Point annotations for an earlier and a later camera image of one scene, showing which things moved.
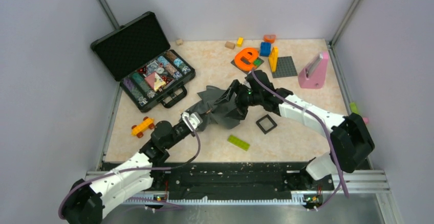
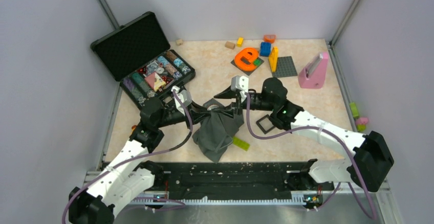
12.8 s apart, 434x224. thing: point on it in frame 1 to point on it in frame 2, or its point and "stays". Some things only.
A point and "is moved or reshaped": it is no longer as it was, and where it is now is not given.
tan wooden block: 230,45 stays
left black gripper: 192,134 to 199,112
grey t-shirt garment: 211,113 is moved or reshaped
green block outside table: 353,108 stays
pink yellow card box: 155,81 stays
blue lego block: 265,48 stays
